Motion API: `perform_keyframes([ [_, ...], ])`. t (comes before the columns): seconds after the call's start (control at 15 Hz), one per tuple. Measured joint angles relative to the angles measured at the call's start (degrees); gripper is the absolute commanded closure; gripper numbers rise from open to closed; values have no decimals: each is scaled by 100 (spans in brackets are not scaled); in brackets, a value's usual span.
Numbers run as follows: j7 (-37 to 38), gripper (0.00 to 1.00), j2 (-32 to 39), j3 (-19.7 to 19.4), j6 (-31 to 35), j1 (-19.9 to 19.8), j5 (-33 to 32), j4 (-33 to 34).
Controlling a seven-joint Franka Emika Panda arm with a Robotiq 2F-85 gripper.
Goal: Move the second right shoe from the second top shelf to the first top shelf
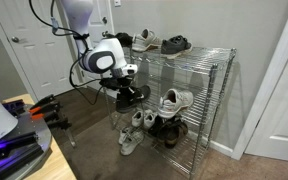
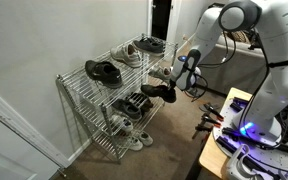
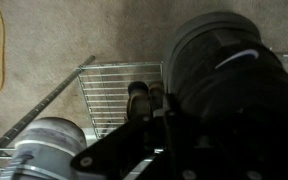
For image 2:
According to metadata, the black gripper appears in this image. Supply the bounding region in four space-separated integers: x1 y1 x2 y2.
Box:
168 76 180 90

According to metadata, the black sneaker white swoosh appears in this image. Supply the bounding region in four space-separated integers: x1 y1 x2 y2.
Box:
140 83 178 104

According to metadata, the grey flat shoe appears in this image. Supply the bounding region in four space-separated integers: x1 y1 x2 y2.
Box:
148 66 172 82

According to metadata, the black brown shoe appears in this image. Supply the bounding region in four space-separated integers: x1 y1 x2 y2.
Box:
111 98 143 122

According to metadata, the black low sneaker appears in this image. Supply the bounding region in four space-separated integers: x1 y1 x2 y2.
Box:
132 36 165 57

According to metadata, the black clamp orange trigger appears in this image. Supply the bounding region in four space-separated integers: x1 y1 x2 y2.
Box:
192 124 215 140
200 113 222 130
203 102 225 122

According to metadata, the white sneaker tan sole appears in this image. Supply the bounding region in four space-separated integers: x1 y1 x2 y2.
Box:
110 43 143 69

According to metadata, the off-white worn sneaker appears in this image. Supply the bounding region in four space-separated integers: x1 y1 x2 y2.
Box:
126 135 145 152
138 130 154 148

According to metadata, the white sneaker red lining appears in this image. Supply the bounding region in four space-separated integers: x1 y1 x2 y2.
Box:
109 114 134 134

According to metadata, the grey sofa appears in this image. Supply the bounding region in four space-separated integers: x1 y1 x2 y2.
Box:
197 31 268 98

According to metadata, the dark grey sneaker pale sole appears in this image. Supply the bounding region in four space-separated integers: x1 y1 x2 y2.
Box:
84 59 124 90

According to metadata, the brown woven basket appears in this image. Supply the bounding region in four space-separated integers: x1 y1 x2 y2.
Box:
229 30 249 44

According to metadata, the white headset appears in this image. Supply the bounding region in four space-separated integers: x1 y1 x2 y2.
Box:
225 144 252 180

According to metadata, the white baseboard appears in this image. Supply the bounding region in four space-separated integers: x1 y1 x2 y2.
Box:
67 137 93 164

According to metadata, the grey round mounting plate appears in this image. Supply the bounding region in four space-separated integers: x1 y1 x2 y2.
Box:
212 99 288 180

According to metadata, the plain white door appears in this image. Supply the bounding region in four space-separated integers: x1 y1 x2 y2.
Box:
0 109 63 180

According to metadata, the black mounting bracket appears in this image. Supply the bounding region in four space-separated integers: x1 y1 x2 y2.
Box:
229 96 252 113

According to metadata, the black aluminium rail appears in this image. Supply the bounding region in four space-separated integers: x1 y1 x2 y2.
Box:
222 126 252 141
215 134 282 180

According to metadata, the chrome wire shelf rack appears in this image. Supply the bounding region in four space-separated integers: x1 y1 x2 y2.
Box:
55 32 179 165

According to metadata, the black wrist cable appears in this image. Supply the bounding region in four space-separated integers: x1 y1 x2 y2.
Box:
183 29 272 134

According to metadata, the white door frame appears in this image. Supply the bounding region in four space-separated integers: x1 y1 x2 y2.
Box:
0 81 72 169

